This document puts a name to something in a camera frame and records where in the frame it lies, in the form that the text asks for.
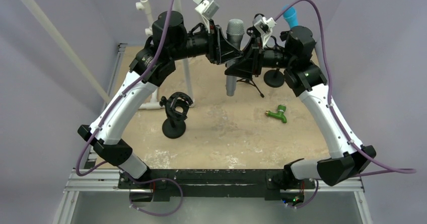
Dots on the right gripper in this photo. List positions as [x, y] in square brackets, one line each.
[255, 54]

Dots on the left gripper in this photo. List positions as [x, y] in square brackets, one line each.
[226, 50]

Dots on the silver grey microphone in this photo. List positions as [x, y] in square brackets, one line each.
[234, 32]

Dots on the black shock-mount round-base stand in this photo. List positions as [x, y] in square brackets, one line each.
[176, 108]

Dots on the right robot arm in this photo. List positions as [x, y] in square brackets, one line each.
[348, 155]

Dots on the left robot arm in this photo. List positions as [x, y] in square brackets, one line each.
[152, 65]

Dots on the black clip round-base stand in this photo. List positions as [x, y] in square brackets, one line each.
[275, 77]

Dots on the blue microphone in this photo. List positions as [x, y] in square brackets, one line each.
[291, 17]

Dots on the green tap faucet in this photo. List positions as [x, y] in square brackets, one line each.
[279, 114]

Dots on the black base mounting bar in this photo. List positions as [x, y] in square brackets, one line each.
[163, 184]

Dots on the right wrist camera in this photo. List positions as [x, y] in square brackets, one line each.
[263, 28]

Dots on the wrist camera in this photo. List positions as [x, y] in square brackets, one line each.
[263, 28]
[206, 9]

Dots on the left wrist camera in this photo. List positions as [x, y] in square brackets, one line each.
[206, 9]

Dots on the aluminium rail frame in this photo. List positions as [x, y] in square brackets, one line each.
[106, 180]

